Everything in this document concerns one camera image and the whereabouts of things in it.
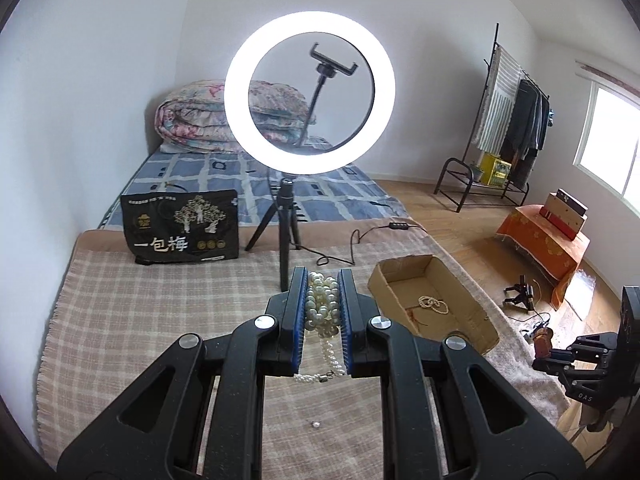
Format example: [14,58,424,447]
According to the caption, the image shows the black printed bag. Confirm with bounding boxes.
[120,189,240,266]

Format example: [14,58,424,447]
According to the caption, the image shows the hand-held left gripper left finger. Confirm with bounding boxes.
[57,266,308,480]

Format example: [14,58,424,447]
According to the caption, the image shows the long pearl necklace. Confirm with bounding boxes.
[294,271,348,387]

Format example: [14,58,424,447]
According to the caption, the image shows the black clothes rack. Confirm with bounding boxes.
[434,22,551,213]

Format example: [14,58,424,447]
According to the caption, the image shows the double-loop pearl bracelet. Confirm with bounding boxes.
[417,295,449,317]

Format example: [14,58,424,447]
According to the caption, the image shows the tan gift box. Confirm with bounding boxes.
[542,192,586,241]

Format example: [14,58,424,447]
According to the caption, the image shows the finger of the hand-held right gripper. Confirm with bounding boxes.
[550,332,622,361]
[534,357,610,411]

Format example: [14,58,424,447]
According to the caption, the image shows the dark long box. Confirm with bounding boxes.
[556,188,590,218]

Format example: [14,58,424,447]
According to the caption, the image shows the window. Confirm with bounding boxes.
[575,80,640,201]

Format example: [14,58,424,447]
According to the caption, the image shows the small black floor tripod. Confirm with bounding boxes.
[502,275,537,311]

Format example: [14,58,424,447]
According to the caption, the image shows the black gooseneck phone holder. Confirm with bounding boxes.
[292,42,358,153]

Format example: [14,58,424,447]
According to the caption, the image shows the orange cloth covered table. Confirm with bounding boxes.
[496,204,591,311]

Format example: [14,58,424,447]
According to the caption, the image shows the white power strip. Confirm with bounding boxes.
[520,316,551,337]

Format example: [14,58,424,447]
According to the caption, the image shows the brown wooden bracelet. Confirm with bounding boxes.
[532,327,555,361]

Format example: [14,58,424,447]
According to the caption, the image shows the striped hanging towel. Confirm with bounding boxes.
[475,45,522,153]

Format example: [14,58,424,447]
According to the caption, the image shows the white ring light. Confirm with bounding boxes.
[224,10,397,177]

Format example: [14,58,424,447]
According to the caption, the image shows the clear plastic sheet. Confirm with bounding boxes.
[560,270,608,321]

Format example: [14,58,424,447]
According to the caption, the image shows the dark hanging clothes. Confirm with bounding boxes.
[500,77,551,188]

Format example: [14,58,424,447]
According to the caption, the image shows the black cable with remote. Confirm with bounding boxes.
[295,220,431,267]

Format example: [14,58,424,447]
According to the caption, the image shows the yellow box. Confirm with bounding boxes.
[480,154,512,187]

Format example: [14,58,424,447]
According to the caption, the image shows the blue patterned bedsheet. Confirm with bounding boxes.
[97,135,408,233]

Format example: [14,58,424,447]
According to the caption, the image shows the floral folded quilt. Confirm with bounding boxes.
[154,79,318,155]

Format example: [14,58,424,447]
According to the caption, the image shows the pink plaid blanket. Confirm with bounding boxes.
[35,232,573,480]

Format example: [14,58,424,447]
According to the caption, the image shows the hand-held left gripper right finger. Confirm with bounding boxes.
[337,268,587,480]

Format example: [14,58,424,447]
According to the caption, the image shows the cardboard box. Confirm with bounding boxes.
[367,254,501,357]

